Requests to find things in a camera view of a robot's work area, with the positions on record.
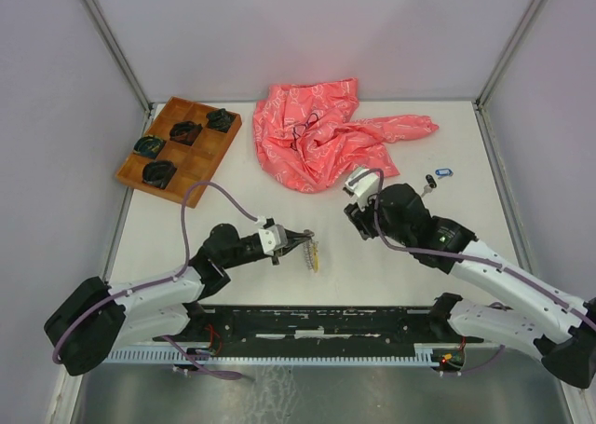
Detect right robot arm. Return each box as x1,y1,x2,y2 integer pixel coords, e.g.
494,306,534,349
344,171,595,389

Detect eyeglasses on cloth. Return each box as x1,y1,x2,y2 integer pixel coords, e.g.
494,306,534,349
290,112,319,152

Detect large keyring with yellow handle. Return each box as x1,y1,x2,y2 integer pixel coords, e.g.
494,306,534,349
302,239,319,273

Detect blue key tag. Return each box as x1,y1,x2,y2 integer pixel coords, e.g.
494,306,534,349
435,168,454,179

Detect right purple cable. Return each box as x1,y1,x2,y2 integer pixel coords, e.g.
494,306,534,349
348,170,596,376

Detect wooden compartment tray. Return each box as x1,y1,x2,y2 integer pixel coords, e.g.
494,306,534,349
115,97,242,208

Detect right aluminium frame post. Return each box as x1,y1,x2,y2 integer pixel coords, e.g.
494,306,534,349
475,0,548,109

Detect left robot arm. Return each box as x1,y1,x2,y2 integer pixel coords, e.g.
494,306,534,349
44,222,314,376

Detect left aluminium frame post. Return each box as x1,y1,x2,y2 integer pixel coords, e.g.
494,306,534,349
79,0,153,113

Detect dark rolled item top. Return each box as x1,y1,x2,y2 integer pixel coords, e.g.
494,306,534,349
206,108,236,133

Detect dark green rolled item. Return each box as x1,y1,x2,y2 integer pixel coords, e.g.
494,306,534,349
132,135,166,159

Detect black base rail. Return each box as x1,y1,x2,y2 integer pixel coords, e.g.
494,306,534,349
171,305,462,355

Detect dark rolled item middle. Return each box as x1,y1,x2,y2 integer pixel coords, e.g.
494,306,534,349
169,120,203,145

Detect pink patterned cloth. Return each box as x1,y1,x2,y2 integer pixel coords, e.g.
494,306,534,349
252,78,439,194

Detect dark rolled item bottom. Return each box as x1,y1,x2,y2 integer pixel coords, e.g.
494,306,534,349
142,160,177,190

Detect white cable duct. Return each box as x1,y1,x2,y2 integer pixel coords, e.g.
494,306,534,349
105,339,457,368

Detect key with black head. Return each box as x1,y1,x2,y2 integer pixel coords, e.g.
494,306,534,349
420,174,437,198

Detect aluminium frame post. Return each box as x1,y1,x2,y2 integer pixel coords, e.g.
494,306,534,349
79,0,153,113
475,0,548,109

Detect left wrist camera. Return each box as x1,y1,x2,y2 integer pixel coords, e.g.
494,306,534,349
255,216,287,256

